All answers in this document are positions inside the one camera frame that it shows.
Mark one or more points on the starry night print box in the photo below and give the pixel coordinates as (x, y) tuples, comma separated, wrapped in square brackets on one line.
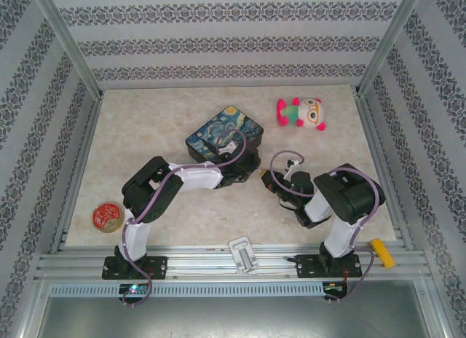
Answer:
[(225, 128)]

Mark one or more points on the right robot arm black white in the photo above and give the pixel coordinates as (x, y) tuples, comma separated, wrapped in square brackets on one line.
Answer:
[(349, 196)]

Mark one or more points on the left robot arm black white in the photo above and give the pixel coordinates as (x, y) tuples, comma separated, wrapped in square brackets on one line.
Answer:
[(145, 192)]

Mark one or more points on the pink white plush toy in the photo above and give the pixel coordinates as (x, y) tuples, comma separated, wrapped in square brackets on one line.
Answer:
[(306, 114)]

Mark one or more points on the white plastic clamp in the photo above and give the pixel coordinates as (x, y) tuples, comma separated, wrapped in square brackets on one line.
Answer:
[(243, 256)]

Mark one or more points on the yellow plastic block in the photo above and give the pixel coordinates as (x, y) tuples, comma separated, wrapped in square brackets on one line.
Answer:
[(383, 254)]

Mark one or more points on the red gold round tin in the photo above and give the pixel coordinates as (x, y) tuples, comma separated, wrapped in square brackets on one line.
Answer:
[(106, 217)]

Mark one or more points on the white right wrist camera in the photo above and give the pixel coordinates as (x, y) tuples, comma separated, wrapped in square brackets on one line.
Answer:
[(290, 173)]

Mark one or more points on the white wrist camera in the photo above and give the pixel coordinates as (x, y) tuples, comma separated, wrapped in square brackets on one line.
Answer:
[(229, 148), (290, 173)]

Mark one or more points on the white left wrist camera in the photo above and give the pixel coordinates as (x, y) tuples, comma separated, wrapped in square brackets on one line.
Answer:
[(229, 148)]

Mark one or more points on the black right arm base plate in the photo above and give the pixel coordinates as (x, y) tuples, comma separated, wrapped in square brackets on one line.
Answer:
[(307, 267)]

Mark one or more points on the aluminium side rail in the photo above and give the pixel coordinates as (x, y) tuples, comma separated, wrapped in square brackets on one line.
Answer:
[(373, 134), (82, 156)]

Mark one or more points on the aluminium extrusion rail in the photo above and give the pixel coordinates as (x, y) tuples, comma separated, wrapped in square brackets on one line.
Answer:
[(204, 261)]

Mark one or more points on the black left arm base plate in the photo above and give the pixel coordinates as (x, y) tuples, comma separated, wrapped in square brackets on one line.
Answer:
[(158, 267)]

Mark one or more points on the aluminium frame post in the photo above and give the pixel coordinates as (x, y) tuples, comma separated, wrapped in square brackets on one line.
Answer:
[(391, 35), (65, 39)]

